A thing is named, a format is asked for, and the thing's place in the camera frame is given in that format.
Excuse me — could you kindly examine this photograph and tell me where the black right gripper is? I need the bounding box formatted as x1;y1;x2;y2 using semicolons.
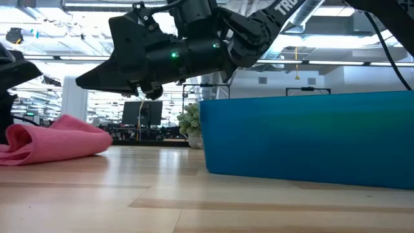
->
75;2;234;97

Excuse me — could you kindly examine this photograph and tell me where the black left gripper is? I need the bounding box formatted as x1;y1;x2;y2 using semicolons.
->
0;43;43;146

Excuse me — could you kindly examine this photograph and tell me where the pink microfiber towel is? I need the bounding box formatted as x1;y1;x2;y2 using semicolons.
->
0;114;114;167

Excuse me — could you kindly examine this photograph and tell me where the teal plastic bin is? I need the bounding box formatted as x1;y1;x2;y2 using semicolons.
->
198;90;414;191

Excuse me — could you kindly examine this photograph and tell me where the white room pillar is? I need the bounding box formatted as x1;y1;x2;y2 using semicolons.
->
60;76;89;123

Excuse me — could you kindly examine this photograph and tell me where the black office monitor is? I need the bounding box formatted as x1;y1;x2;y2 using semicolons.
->
122;100;164;127

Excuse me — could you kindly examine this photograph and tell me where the black ceiling device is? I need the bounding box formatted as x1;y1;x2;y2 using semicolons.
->
5;27;25;45

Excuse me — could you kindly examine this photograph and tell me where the green potted plant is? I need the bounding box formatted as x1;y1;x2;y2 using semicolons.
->
176;102;204;150

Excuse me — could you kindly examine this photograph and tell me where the black metal rack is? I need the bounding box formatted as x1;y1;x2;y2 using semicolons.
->
182;83;231;106
285;86;332;97

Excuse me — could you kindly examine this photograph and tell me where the long ceiling light bar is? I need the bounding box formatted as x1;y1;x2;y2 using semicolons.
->
22;54;414;68

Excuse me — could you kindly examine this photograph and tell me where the black curved hose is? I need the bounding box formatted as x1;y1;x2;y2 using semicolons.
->
12;115;41;128

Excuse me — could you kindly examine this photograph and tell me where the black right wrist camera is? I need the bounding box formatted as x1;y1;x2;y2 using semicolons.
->
138;80;164;101

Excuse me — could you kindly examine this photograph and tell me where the hanging yellow cable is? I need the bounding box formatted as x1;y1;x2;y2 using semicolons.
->
294;46;300;81
137;98;146;140

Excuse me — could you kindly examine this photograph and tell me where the silver ventilation duct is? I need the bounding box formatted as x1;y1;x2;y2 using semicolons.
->
197;73;224;101

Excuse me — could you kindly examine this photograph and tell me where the black right camera cable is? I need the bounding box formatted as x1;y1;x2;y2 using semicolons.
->
363;11;414;92

